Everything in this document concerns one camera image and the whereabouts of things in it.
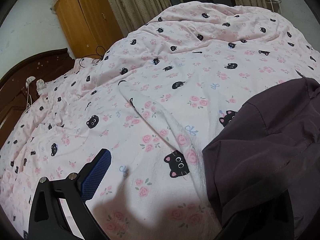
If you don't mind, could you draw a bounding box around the purple grey hooded jacket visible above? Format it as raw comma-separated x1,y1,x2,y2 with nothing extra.
203,77,319,239

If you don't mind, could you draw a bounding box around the dark wooden headboard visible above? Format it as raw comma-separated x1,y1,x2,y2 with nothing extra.
0,48,75,146

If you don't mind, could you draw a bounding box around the pink cat print duvet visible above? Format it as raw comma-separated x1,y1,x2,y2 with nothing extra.
1,2,319,239

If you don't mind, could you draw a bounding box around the orange wooden wardrobe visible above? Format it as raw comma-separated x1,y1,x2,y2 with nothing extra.
54,0,124,59

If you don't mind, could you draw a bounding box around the white shelf rack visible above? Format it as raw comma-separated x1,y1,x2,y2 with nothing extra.
265,0,282,14

